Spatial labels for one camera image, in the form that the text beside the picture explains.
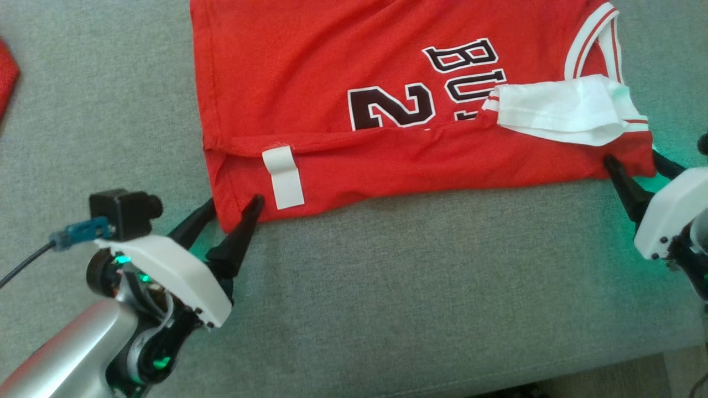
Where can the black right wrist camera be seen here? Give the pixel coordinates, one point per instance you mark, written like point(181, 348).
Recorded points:
point(703, 143)

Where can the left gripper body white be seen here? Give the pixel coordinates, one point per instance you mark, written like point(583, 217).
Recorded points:
point(177, 273)

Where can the red basketball shorts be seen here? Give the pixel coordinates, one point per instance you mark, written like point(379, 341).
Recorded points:
point(5, 77)

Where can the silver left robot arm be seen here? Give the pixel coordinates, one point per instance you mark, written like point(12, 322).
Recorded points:
point(72, 348)

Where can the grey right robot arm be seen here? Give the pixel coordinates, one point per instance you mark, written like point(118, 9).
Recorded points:
point(697, 260)

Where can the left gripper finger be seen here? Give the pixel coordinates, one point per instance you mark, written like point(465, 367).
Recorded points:
point(193, 226)
point(235, 249)

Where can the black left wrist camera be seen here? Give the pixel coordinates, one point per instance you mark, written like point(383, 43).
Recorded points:
point(121, 213)

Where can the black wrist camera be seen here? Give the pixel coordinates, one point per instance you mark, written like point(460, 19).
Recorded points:
point(121, 213)
point(703, 143)

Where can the red basketball jersey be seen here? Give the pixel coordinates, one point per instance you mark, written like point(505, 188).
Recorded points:
point(332, 55)

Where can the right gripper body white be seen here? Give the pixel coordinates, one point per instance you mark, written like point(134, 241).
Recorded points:
point(675, 210)

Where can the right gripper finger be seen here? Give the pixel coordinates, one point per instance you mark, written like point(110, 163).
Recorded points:
point(630, 193)
point(668, 168)

